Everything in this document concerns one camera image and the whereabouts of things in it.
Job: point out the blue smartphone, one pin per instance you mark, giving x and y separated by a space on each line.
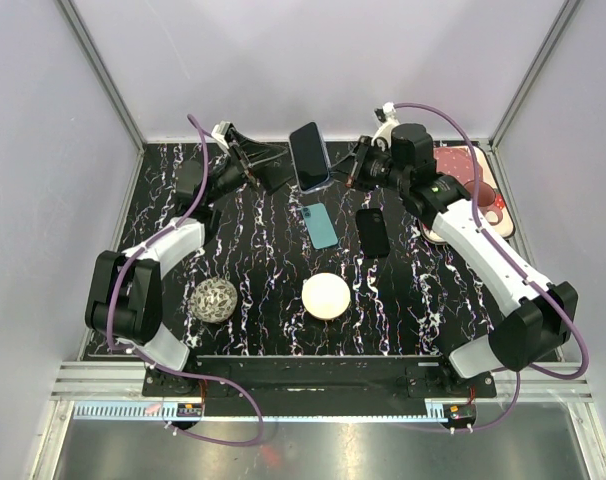
309 157

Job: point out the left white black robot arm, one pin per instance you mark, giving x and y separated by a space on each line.
125 301

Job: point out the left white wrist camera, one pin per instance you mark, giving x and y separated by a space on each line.
223 135

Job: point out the phone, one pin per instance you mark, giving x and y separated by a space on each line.
372 232

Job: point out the left small controller board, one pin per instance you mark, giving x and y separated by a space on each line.
189 409

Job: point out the teal smartphone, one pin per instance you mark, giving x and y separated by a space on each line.
319 226

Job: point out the strawberry print cream tray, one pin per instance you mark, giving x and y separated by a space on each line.
506 227

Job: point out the leaf patterned round bowl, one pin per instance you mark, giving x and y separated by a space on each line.
213 301

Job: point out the right small controller board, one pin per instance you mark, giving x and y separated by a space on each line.
465 413

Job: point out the white round lid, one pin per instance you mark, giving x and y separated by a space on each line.
325 296

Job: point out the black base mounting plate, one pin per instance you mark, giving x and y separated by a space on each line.
415 376

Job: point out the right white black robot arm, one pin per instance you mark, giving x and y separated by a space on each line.
537 314

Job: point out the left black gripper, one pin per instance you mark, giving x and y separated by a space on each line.
252 154

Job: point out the small controller board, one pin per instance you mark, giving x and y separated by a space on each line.
189 409
465 413

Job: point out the pink ghost pattern mug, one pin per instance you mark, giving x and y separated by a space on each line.
487 204

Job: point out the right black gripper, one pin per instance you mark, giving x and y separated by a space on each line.
355 162

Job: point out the pink polka dot plate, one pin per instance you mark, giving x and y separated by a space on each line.
456 162

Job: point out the aluminium frame rail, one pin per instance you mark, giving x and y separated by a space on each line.
105 381

